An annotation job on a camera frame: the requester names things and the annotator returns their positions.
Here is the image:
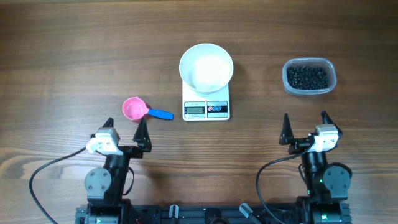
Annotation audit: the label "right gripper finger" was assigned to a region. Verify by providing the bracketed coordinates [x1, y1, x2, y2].
[279, 113, 294, 145]
[321, 111, 343, 136]

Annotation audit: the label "pink scoop blue handle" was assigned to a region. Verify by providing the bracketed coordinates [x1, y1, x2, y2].
[122, 97, 174, 121]

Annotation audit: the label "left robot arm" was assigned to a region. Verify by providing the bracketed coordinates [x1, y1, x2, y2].
[75, 118, 152, 224]

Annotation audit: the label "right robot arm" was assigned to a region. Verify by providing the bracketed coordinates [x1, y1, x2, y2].
[279, 111, 353, 224]

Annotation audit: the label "white digital kitchen scale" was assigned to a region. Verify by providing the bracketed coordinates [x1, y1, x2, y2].
[182, 82, 231, 122]

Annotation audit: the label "white ceramic bowl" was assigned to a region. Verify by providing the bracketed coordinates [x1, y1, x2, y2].
[178, 43, 234, 95]

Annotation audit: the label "black beans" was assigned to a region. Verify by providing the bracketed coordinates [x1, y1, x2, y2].
[287, 66, 329, 90]

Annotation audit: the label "clear plastic container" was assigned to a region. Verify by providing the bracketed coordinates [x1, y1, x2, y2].
[282, 57, 337, 96]

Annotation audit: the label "right black camera cable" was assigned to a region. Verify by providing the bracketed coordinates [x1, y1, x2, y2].
[256, 136, 315, 224]

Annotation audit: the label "black camera cable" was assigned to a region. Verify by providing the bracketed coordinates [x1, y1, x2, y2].
[256, 136, 315, 224]
[29, 146, 88, 224]

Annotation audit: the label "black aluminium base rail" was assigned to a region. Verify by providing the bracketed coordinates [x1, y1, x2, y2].
[75, 202, 353, 224]

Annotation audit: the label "left black camera cable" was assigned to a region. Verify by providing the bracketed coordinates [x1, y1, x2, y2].
[29, 146, 88, 224]

